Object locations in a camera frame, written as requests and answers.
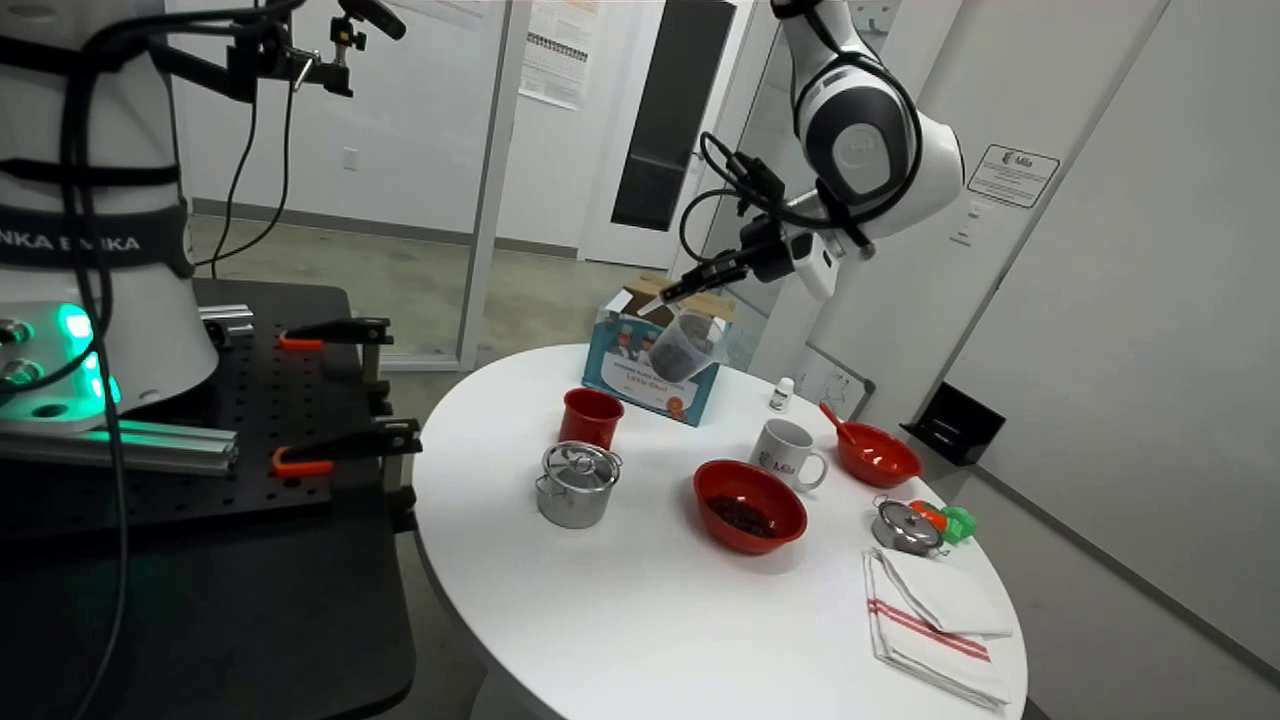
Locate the aluminium rail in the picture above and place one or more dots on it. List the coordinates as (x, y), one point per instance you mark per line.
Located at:
(122, 447)

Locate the orange toy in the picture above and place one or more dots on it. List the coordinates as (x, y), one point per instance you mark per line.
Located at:
(928, 515)

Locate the small framed whiteboard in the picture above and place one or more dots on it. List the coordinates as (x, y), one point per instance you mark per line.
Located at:
(837, 383)

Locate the small red bowl with spoon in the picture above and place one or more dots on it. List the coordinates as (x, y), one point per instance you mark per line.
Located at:
(877, 459)

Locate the white wall sign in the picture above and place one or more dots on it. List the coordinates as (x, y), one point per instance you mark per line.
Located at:
(1014, 173)

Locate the blue printed cardboard box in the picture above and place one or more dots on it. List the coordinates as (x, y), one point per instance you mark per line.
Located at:
(622, 365)

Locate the white paper poster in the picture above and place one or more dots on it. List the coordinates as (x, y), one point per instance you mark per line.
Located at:
(559, 63)

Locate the red cup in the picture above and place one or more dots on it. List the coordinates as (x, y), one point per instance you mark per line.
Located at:
(592, 419)

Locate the white cloth with red stripes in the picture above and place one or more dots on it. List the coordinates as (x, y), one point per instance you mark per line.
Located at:
(940, 623)

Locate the black perforated workbench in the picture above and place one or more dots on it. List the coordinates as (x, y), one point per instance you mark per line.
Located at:
(240, 601)

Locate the red bowl with coffee beans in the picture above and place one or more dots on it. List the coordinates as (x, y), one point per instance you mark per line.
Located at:
(751, 511)

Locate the small steel bowl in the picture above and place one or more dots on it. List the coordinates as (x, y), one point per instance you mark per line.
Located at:
(906, 524)

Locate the green toy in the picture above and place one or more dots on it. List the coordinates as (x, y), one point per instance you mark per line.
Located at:
(962, 524)

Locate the steel pot with lid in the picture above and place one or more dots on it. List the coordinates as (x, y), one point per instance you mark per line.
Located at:
(577, 484)

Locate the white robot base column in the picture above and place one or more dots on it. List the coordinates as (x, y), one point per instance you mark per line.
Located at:
(66, 122)

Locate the small white bottle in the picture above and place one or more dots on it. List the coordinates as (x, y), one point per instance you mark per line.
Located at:
(781, 394)

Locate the black camera on mount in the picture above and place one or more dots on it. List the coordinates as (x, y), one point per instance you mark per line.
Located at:
(375, 16)

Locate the white mug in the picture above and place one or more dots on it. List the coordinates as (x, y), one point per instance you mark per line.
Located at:
(785, 450)

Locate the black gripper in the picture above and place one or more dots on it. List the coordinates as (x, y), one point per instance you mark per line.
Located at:
(769, 248)

